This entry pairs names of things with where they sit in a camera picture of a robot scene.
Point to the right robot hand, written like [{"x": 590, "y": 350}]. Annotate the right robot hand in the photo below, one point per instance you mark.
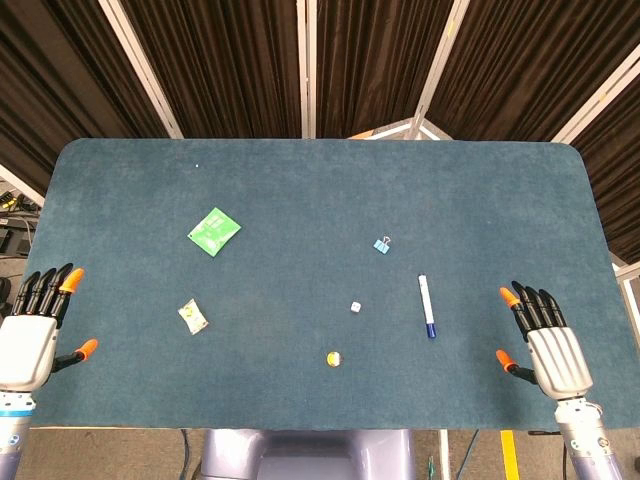
[{"x": 556, "y": 357}]

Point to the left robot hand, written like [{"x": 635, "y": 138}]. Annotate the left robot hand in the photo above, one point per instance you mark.
[{"x": 30, "y": 345}]

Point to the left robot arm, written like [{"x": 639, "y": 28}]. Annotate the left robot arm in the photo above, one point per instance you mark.
[{"x": 12, "y": 425}]

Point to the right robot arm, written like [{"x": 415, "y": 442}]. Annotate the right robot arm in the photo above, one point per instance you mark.
[{"x": 587, "y": 440}]

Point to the lavender robot base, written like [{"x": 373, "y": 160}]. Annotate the lavender robot base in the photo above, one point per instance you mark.
[{"x": 307, "y": 455}]

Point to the small white die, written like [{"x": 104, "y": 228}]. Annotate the small white die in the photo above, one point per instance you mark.
[{"x": 355, "y": 307}]

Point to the white marker with blue cap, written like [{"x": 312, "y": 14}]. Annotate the white marker with blue cap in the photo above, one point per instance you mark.
[{"x": 426, "y": 305}]

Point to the small yellow-white candy wrapper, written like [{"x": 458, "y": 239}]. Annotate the small yellow-white candy wrapper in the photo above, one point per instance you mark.
[{"x": 193, "y": 316}]

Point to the blue binder clip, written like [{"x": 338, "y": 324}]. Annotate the blue binder clip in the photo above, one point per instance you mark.
[{"x": 382, "y": 244}]

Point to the green sachet packet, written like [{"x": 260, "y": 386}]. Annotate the green sachet packet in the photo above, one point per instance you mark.
[{"x": 214, "y": 231}]

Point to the blue-green table mat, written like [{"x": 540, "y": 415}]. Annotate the blue-green table mat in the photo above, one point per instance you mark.
[{"x": 320, "y": 250}]

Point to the black pleated curtain screen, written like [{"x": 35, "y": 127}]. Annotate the black pleated curtain screen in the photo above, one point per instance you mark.
[{"x": 320, "y": 65}]

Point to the white screen frame foot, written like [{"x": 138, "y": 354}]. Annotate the white screen frame foot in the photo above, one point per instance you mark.
[{"x": 400, "y": 131}]

